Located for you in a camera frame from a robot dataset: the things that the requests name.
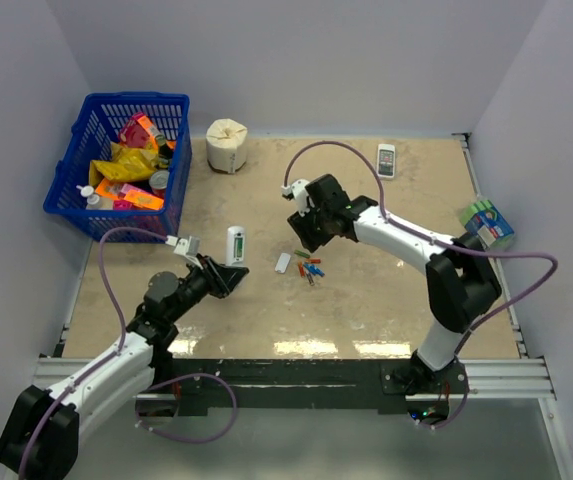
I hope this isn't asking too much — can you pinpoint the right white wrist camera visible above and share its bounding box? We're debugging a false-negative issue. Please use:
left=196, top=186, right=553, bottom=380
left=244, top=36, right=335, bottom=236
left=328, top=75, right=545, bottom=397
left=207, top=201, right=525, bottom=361
left=281, top=179, right=315, bottom=217

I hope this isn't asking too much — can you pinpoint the blue plastic basket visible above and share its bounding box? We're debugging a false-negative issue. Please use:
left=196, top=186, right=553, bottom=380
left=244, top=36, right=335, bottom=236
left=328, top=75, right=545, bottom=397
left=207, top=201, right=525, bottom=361
left=43, top=92, right=192, bottom=243

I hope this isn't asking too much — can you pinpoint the white battery cover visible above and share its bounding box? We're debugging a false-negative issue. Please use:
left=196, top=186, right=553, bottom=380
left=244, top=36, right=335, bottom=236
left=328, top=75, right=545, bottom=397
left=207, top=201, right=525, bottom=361
left=275, top=252, right=291, bottom=274

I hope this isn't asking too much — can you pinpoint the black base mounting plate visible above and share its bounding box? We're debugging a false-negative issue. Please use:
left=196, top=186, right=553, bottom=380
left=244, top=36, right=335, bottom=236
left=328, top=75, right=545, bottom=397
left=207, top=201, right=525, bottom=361
left=147, top=358, right=468, bottom=418

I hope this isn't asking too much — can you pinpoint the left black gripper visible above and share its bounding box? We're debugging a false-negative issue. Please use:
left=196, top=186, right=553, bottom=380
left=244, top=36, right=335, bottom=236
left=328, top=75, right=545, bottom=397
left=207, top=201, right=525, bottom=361
left=167, top=253, right=248, bottom=323

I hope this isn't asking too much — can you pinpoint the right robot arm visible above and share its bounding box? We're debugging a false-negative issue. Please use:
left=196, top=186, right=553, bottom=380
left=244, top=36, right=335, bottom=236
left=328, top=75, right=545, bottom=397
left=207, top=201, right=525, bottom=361
left=281, top=174, right=502, bottom=395

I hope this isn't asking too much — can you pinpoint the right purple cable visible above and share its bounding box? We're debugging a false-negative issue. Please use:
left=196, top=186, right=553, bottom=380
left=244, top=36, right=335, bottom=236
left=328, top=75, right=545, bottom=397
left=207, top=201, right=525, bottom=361
left=283, top=141, right=560, bottom=361

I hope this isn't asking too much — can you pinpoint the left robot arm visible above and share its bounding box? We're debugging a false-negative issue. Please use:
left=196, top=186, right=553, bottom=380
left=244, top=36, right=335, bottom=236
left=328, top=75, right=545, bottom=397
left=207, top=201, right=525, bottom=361
left=0, top=255, right=250, bottom=479

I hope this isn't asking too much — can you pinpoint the yellow snack bag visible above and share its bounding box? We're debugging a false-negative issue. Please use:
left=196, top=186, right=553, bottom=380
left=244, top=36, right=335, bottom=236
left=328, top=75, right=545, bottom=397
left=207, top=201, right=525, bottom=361
left=88, top=142, right=159, bottom=187

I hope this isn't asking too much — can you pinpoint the red tin can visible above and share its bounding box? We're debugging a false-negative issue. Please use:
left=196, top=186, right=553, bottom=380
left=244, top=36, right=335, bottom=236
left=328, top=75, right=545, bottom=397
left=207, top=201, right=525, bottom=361
left=149, top=169, right=170, bottom=198

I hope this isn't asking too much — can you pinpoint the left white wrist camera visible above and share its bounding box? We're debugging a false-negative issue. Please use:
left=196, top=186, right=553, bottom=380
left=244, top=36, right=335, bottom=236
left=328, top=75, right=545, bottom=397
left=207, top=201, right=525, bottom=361
left=165, top=235, right=201, bottom=268

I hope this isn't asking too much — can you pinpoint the long white remote control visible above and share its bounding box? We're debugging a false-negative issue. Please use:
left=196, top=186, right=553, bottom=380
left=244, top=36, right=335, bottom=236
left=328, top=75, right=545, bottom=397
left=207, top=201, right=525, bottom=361
left=225, top=226, right=246, bottom=266

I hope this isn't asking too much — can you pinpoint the wrapped toilet paper roll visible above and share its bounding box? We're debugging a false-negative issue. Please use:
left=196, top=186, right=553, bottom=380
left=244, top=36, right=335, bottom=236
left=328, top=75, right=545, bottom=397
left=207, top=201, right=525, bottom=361
left=205, top=119, right=248, bottom=174

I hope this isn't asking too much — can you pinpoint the small white remote control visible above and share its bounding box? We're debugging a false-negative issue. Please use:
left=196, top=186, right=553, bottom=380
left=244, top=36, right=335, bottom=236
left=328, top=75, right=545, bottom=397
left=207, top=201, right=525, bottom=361
left=376, top=143, right=396, bottom=180

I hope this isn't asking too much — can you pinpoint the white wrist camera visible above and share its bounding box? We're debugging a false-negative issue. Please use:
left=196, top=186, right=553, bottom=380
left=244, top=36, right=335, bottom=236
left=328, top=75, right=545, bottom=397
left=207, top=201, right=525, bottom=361
left=281, top=179, right=315, bottom=217
left=165, top=235, right=201, bottom=268

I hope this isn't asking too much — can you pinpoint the white small bottle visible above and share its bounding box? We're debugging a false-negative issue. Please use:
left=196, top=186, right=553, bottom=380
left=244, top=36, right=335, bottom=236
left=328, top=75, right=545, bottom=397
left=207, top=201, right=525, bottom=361
left=76, top=185, right=102, bottom=210

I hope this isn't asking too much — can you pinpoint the green blue sponge pack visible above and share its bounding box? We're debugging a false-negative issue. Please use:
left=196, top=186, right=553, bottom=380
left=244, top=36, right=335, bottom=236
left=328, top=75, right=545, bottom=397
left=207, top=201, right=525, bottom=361
left=458, top=197, right=515, bottom=256

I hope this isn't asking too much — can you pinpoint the aluminium frame rail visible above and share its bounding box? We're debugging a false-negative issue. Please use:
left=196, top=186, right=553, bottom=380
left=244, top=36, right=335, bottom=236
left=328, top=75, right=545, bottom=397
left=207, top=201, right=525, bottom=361
left=463, top=358, right=573, bottom=479

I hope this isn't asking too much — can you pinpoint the orange pink snack pack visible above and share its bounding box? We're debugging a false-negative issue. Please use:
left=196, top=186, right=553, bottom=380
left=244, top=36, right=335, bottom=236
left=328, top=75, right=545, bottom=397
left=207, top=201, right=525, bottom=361
left=95, top=179, right=164, bottom=211

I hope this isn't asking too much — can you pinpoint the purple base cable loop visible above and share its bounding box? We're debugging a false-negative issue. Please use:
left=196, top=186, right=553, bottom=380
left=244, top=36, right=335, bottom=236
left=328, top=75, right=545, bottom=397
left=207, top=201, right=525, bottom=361
left=134, top=372, right=240, bottom=444

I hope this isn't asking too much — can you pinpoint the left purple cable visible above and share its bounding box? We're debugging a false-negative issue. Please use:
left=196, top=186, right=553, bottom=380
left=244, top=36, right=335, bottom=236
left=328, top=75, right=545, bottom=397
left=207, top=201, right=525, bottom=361
left=17, top=227, right=172, bottom=480

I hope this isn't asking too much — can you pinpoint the pink snack box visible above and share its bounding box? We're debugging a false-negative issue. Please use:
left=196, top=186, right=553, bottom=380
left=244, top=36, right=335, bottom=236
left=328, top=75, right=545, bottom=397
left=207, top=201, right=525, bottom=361
left=118, top=112, right=161, bottom=150

